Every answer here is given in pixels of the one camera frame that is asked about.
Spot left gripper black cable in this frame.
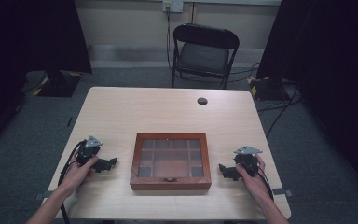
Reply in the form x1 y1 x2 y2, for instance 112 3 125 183
57 140 87 224

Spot black power cable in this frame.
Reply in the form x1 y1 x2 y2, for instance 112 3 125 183
165 5 181 78

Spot person's right hand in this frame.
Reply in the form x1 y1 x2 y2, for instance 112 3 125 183
235 154 273 203

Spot person's left hand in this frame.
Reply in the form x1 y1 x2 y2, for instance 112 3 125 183
57 154 100 197

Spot black floor cables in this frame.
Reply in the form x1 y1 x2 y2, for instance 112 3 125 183
229 62 306 139

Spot wooden box with glass lid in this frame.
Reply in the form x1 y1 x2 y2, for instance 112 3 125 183
129 133 213 191

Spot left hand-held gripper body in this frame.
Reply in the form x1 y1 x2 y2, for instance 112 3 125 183
75 135 103 167

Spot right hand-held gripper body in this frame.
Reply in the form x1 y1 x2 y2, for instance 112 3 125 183
233 146 264 178

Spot black yellow striped stand base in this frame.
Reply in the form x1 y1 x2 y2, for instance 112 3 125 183
247 76 290 102

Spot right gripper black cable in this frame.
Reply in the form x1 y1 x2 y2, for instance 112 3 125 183
255 165 275 202

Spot white wall socket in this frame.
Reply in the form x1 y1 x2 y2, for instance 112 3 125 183
162 0 185 13

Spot black curtain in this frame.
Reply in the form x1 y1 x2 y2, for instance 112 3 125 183
0 0 93 157
255 0 358 200

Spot black folding chair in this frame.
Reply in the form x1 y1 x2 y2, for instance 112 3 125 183
171 22 241 90

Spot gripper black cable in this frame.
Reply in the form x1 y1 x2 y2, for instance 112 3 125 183
57 140 87 224
255 165 275 202

